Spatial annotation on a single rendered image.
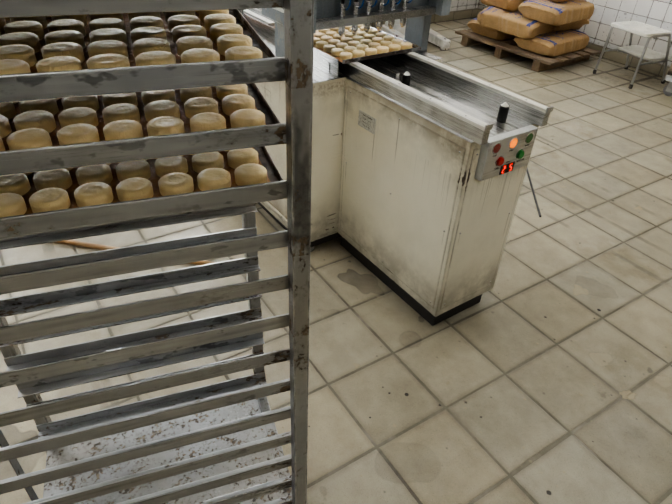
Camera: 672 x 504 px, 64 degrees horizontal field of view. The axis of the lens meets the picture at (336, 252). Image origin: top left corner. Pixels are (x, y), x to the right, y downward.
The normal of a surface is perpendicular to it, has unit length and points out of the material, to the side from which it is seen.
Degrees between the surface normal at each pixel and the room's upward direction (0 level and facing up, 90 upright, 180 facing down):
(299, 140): 90
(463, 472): 0
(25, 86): 90
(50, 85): 90
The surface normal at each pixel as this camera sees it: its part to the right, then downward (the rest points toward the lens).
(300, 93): 0.33, 0.58
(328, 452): 0.04, -0.80
